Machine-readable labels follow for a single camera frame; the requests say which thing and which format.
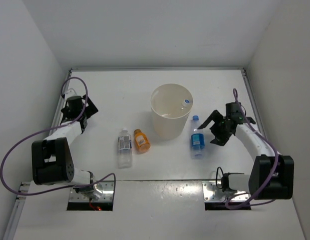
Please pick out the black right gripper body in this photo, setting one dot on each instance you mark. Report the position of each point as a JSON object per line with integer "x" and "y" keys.
{"x": 220, "y": 130}

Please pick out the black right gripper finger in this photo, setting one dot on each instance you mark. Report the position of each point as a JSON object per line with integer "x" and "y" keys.
{"x": 215, "y": 117}
{"x": 218, "y": 140}

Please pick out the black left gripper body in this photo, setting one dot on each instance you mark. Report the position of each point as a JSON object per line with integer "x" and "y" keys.
{"x": 64, "y": 111}

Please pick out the clear bottle blue label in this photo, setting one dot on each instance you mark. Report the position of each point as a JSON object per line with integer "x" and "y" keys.
{"x": 197, "y": 143}

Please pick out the clear unlabelled plastic bottle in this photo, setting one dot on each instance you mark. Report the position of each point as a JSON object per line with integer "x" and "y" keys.
{"x": 179, "y": 109}

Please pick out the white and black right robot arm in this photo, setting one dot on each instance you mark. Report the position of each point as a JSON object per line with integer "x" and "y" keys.
{"x": 271, "y": 177}

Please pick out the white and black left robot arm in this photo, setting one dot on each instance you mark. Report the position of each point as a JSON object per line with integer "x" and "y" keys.
{"x": 52, "y": 162}

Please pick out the cream plastic bin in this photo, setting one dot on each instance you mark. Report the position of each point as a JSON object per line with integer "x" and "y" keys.
{"x": 170, "y": 107}

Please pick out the clear bottle white label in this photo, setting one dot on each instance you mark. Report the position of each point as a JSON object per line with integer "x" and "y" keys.
{"x": 124, "y": 149}

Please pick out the orange plastic bottle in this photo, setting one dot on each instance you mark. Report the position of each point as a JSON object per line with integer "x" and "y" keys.
{"x": 141, "y": 141}

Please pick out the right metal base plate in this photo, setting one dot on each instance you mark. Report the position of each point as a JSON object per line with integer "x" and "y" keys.
{"x": 212, "y": 194}

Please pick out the metal base plate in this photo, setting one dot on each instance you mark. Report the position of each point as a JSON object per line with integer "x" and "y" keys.
{"x": 212, "y": 194}
{"x": 99, "y": 193}

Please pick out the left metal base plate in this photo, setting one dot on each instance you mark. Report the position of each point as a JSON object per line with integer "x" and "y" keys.
{"x": 99, "y": 193}

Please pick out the left aluminium frame rail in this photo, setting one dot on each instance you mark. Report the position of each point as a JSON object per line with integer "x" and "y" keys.
{"x": 34, "y": 160}

